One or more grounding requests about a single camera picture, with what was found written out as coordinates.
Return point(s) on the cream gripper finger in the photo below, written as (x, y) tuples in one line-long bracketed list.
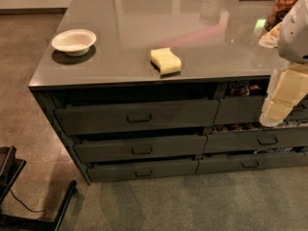
[(273, 113)]

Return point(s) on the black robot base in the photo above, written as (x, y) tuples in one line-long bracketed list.
[(11, 168)]

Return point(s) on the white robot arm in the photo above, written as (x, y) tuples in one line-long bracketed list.
[(292, 42)]

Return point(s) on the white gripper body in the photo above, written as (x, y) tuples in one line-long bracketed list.
[(295, 38)]

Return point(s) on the yellow sponge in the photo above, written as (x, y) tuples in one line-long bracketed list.
[(165, 60)]

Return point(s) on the glass snack jar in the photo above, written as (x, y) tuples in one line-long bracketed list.
[(277, 12)]

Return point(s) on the white paper bowl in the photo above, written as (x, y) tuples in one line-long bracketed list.
[(75, 42)]

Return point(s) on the grey drawer cabinet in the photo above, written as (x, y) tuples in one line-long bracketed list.
[(217, 42)]

